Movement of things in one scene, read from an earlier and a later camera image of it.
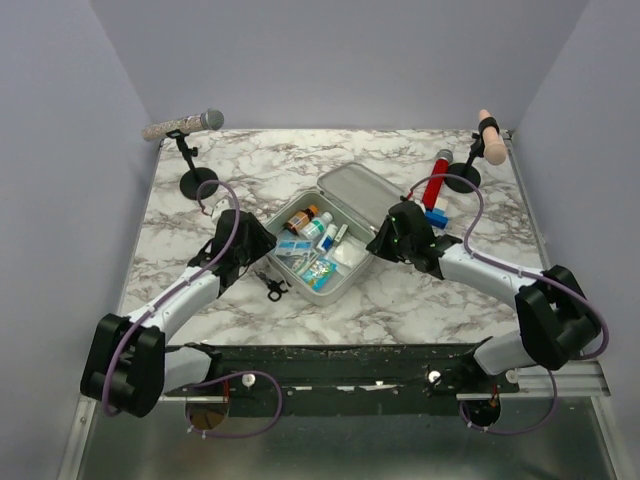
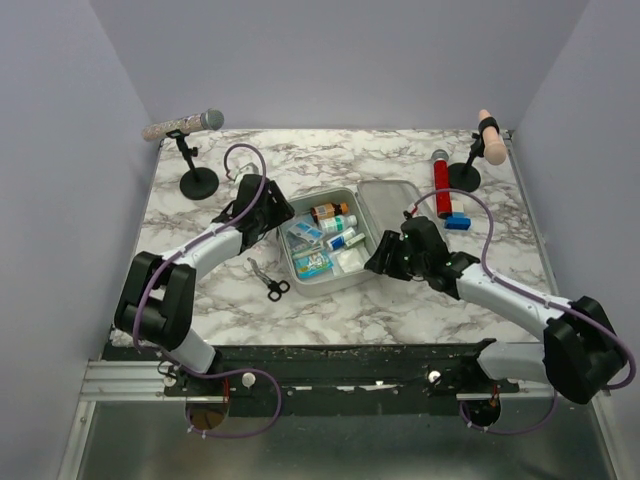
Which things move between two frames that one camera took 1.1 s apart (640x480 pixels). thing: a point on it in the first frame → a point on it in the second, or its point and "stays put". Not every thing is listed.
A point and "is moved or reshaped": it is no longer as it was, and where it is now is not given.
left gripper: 264,239 → 283,210
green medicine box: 341,232 → 355,239
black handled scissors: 274,287 stays put
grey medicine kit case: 322,238 is moved or reshaped
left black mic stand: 192,180 stays put
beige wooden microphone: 494,150 stays put
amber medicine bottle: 298,221 → 330,210
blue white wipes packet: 294,248 → 303,230
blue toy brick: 437,217 → 458,221
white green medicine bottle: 316,226 → 336,223
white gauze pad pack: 349,253 is moved or reshaped
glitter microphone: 210,119 stays put
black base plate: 346,380 stays put
